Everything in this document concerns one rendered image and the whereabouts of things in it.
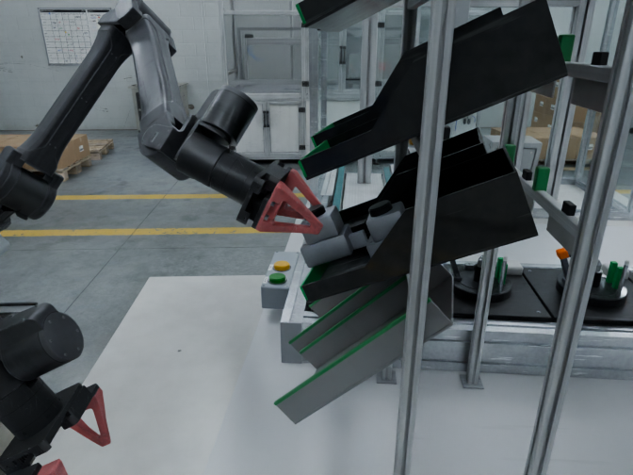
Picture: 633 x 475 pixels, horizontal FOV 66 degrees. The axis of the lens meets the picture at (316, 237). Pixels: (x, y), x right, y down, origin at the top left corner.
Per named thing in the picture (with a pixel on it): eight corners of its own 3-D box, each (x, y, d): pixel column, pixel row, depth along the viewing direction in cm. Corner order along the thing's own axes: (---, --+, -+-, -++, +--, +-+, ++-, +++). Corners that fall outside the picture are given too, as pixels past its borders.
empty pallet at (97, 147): (5, 163, 637) (2, 153, 632) (29, 150, 712) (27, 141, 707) (100, 160, 654) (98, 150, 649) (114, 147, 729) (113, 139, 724)
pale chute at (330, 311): (305, 361, 83) (287, 342, 82) (324, 320, 94) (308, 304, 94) (435, 270, 70) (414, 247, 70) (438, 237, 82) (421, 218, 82)
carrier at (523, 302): (431, 320, 102) (437, 267, 97) (419, 270, 124) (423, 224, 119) (550, 326, 100) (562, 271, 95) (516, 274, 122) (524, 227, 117)
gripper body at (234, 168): (289, 164, 67) (241, 139, 67) (267, 184, 57) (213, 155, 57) (270, 204, 69) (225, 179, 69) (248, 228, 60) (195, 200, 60)
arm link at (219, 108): (182, 176, 72) (137, 143, 66) (219, 113, 75) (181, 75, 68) (232, 192, 65) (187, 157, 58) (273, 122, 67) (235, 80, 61)
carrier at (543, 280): (552, 326, 100) (564, 271, 95) (517, 274, 122) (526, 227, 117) (675, 332, 98) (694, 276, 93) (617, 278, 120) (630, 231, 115)
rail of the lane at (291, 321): (281, 362, 103) (280, 318, 99) (316, 220, 185) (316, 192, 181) (306, 364, 102) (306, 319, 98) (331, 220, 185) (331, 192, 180)
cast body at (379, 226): (374, 268, 62) (352, 219, 60) (378, 254, 66) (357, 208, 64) (438, 247, 59) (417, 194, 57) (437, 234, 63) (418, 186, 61)
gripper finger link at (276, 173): (340, 192, 66) (280, 160, 66) (332, 208, 60) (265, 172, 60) (319, 232, 69) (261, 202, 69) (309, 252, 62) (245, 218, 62)
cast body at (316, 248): (307, 269, 64) (286, 221, 62) (315, 255, 68) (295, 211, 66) (366, 250, 61) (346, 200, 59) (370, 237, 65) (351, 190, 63)
